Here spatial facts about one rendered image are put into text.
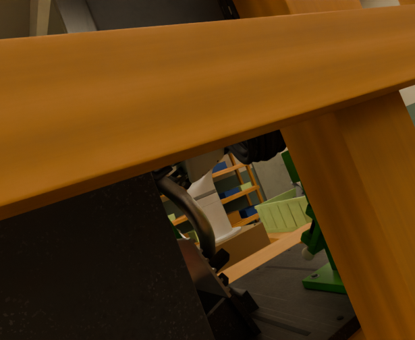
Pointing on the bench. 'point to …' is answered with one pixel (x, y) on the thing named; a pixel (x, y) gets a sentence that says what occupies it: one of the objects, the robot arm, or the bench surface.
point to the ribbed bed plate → (202, 269)
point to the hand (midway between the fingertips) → (161, 178)
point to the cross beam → (175, 94)
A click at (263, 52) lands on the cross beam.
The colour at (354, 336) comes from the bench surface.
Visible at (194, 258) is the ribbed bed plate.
